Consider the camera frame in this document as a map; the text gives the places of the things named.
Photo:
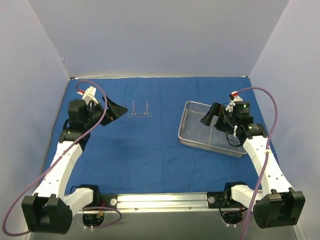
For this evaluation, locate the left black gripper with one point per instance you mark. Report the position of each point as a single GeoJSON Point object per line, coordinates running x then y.
{"type": "Point", "coordinates": [105, 112]}

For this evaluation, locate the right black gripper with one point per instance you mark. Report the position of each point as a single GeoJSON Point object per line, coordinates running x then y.
{"type": "Point", "coordinates": [219, 117]}

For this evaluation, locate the steel ring-handled forceps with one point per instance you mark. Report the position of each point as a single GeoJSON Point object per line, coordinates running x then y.
{"type": "Point", "coordinates": [133, 112]}
{"type": "Point", "coordinates": [146, 112]}

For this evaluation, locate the wire mesh instrument tray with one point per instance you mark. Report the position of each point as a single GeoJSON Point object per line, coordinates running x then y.
{"type": "Point", "coordinates": [193, 133]}

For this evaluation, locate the blue surgical wrap cloth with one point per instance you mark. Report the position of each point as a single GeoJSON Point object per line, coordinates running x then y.
{"type": "Point", "coordinates": [144, 156]}

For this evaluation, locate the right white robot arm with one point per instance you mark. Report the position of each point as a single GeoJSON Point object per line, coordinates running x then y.
{"type": "Point", "coordinates": [274, 203]}

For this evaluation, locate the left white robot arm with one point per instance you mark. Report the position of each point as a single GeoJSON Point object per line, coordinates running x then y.
{"type": "Point", "coordinates": [48, 209]}

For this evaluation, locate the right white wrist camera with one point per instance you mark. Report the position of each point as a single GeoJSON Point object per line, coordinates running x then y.
{"type": "Point", "coordinates": [233, 97]}

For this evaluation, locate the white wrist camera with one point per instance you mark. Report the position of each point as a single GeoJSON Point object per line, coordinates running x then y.
{"type": "Point", "coordinates": [233, 97]}
{"type": "Point", "coordinates": [88, 95]}

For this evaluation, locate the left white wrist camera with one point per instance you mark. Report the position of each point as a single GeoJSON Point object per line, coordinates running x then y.
{"type": "Point", "coordinates": [88, 95]}

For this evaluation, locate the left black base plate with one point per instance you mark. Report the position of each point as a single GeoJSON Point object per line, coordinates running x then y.
{"type": "Point", "coordinates": [108, 200]}

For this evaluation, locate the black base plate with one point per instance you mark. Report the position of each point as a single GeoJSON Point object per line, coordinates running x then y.
{"type": "Point", "coordinates": [108, 200]}
{"type": "Point", "coordinates": [222, 200]}

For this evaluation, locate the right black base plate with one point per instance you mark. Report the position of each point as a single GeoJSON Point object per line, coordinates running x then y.
{"type": "Point", "coordinates": [222, 200]}

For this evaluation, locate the aluminium front rail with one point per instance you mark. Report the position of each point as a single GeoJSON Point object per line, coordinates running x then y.
{"type": "Point", "coordinates": [162, 200]}

